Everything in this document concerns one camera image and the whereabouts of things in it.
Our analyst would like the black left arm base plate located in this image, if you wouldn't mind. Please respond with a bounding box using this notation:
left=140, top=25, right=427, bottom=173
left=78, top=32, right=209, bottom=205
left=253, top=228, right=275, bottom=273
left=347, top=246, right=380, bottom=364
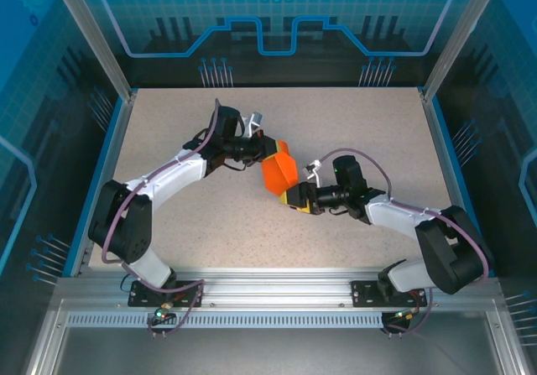
left=128, top=279, right=206, bottom=308

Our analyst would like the slotted grey cable duct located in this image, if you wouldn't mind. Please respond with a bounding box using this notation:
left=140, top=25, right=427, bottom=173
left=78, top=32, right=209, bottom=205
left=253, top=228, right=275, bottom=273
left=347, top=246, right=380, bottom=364
left=65, top=312, right=389, bottom=331

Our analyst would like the aluminium corner post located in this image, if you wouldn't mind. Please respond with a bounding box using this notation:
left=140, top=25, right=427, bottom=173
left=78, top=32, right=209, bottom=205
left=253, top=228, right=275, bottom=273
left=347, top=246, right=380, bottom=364
left=420, top=0, right=508, bottom=102
left=44, top=0, right=138, bottom=102

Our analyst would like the aluminium lower frame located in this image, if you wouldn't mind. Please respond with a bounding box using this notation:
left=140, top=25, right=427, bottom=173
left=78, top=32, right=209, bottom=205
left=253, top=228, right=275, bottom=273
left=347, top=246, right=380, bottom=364
left=23, top=298, right=533, bottom=375

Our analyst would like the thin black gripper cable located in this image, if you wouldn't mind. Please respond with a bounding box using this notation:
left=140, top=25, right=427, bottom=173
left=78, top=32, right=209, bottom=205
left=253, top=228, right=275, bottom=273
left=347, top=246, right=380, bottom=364
left=222, top=159, right=253, bottom=173

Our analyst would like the orange paper sheet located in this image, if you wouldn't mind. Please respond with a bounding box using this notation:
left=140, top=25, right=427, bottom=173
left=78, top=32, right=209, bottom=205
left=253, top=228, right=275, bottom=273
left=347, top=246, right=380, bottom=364
left=259, top=139, right=300, bottom=203

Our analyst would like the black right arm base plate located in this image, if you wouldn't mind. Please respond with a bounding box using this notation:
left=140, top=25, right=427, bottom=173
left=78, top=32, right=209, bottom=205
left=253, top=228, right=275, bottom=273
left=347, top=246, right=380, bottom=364
left=350, top=279, right=429, bottom=308

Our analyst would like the aluminium side rail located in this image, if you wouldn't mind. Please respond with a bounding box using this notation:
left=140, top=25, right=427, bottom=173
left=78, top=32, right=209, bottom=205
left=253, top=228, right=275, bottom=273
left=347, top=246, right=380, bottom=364
left=420, top=91, right=496, bottom=278
left=69, top=91, right=138, bottom=278

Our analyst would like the grey metal tray panel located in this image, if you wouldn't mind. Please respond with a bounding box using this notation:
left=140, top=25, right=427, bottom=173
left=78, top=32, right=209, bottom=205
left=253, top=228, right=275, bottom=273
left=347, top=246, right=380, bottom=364
left=54, top=327, right=504, bottom=375

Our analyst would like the cable connector with green light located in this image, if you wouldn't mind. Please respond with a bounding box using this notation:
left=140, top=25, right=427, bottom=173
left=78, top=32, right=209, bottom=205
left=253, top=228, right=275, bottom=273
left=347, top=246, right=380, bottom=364
left=151, top=303, right=176, bottom=325
left=392, top=307, right=420, bottom=322

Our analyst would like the aluminium front beam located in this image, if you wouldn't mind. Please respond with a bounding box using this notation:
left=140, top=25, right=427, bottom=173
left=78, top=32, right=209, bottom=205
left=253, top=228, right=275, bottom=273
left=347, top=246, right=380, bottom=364
left=53, top=267, right=507, bottom=311

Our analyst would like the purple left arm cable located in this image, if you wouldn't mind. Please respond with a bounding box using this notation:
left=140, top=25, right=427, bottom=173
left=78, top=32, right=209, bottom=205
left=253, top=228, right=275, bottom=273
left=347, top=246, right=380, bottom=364
left=102, top=97, right=222, bottom=338

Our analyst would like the thin black base cable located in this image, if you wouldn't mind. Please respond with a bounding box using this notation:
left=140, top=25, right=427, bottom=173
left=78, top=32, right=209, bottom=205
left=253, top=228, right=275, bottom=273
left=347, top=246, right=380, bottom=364
left=120, top=273, right=142, bottom=294

